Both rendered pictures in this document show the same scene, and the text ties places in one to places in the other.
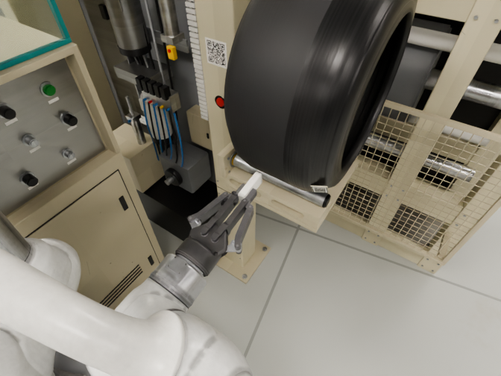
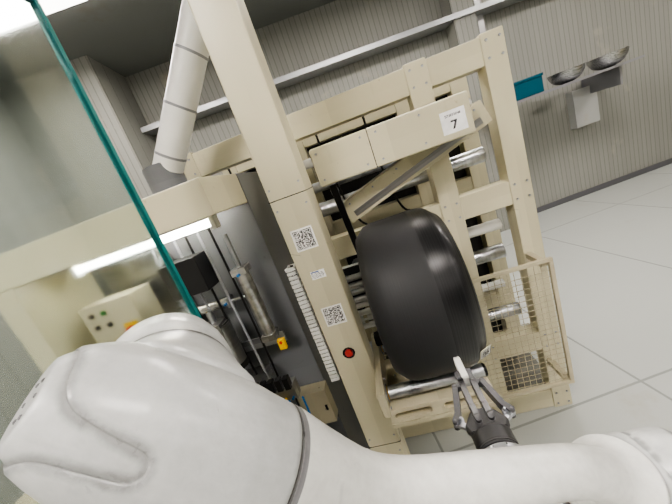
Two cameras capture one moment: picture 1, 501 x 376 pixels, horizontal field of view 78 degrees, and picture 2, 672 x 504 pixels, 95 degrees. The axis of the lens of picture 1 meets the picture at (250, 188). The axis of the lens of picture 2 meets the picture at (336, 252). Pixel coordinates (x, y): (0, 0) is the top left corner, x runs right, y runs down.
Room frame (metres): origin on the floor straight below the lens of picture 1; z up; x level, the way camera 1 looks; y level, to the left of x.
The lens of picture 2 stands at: (-0.06, 0.44, 1.68)
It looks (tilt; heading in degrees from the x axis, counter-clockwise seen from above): 14 degrees down; 335
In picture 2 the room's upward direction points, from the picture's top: 20 degrees counter-clockwise
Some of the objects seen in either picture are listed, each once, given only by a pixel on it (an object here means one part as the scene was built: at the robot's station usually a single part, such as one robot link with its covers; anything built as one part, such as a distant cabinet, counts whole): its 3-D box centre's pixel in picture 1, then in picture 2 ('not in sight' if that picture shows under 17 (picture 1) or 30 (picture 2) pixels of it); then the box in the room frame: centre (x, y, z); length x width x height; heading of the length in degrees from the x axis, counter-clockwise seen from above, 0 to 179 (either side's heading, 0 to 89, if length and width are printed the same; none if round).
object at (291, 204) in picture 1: (275, 191); (437, 396); (0.69, -0.08, 0.83); 0.36 x 0.09 x 0.06; 56
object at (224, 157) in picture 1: (254, 136); (380, 368); (0.91, -0.01, 0.90); 0.40 x 0.03 x 0.10; 146
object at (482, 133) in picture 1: (372, 174); (469, 346); (0.96, -0.54, 0.65); 0.90 x 0.02 x 0.70; 56
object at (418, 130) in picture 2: not in sight; (387, 143); (0.99, -0.43, 1.71); 0.61 x 0.25 x 0.15; 56
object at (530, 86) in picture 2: not in sight; (512, 93); (2.50, -3.87, 1.81); 0.55 x 0.41 x 0.22; 66
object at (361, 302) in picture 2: not in sight; (358, 298); (1.25, -0.19, 1.05); 0.20 x 0.15 x 0.30; 56
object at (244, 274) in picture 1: (240, 253); not in sight; (0.93, 0.06, 0.01); 0.27 x 0.27 x 0.02; 56
